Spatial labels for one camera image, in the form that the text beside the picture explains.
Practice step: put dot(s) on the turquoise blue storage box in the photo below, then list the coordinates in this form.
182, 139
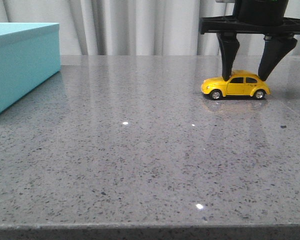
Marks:
29, 55

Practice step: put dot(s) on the yellow toy beetle car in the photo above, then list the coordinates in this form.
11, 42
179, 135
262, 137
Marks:
240, 83

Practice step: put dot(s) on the white pleated curtain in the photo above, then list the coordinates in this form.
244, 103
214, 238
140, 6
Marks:
123, 27

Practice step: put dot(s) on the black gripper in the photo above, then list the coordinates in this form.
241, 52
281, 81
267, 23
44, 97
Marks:
265, 17

